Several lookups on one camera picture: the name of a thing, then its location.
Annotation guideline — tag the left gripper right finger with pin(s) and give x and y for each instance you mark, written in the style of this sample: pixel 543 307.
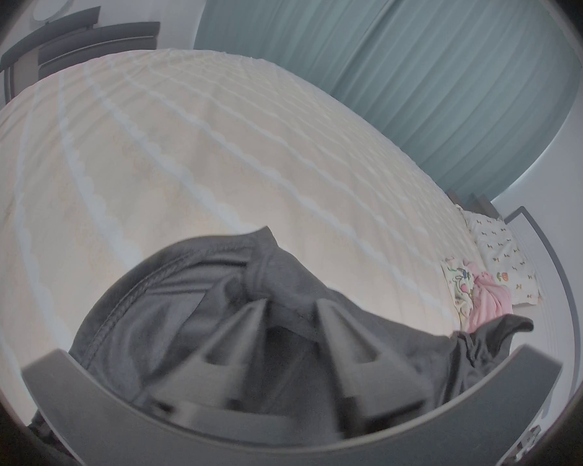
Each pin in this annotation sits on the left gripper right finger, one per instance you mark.
pixel 364 372

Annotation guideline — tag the bed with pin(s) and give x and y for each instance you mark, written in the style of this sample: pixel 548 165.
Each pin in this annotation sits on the bed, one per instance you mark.
pixel 175 163

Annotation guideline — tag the white printed garment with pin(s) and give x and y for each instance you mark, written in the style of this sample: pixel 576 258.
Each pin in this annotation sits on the white printed garment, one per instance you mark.
pixel 459 289

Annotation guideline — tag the white printed pillow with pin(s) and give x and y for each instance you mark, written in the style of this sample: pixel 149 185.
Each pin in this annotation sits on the white printed pillow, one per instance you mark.
pixel 505 255

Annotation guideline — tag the black T-shirt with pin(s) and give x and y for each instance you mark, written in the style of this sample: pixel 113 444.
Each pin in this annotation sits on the black T-shirt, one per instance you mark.
pixel 175 299

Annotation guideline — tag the grey bedside table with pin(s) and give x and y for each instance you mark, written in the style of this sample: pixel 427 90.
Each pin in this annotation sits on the grey bedside table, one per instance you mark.
pixel 476 204

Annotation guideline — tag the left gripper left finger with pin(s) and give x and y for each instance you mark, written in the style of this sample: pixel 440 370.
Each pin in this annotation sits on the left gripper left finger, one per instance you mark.
pixel 213 357

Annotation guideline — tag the pink garment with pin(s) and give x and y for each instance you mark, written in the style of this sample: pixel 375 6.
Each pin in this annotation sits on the pink garment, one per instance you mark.
pixel 490 299

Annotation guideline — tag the black chest of drawers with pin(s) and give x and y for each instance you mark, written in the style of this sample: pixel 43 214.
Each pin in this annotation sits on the black chest of drawers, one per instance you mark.
pixel 102 41

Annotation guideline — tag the blue-green curtain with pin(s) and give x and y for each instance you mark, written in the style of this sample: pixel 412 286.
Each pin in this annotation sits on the blue-green curtain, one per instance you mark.
pixel 418 66

